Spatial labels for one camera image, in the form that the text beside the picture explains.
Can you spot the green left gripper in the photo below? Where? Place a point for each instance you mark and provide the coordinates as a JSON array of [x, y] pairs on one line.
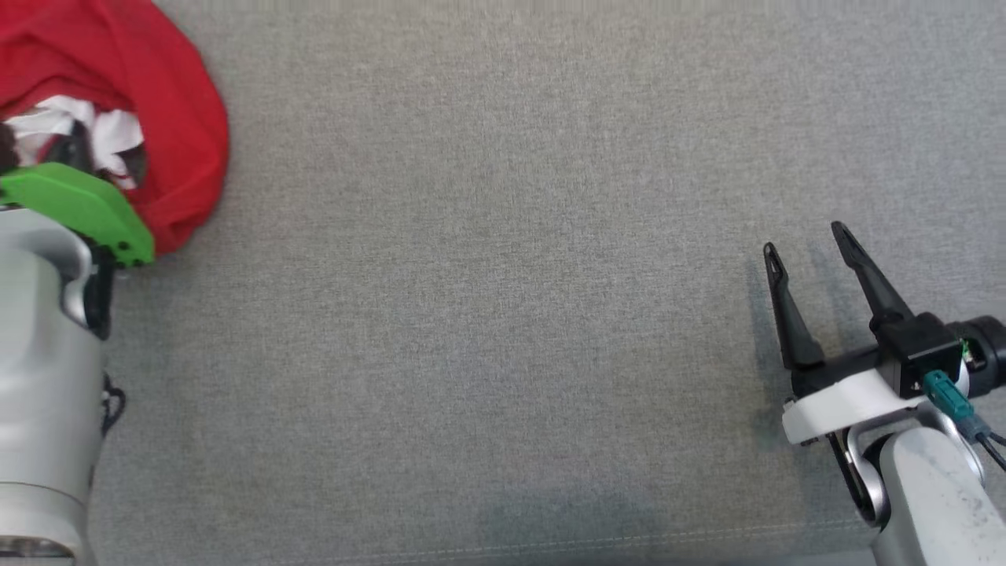
[[78, 200]]

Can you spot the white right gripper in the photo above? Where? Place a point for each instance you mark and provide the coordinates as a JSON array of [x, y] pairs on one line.
[[841, 405]]

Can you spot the red and white shirt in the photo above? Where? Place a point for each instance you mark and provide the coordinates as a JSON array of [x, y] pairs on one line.
[[173, 118]]

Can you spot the grey fabric sofa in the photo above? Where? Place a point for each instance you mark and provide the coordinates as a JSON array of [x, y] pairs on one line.
[[471, 275]]

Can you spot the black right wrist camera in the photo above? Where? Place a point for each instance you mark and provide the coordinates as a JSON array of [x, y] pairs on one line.
[[919, 346]]

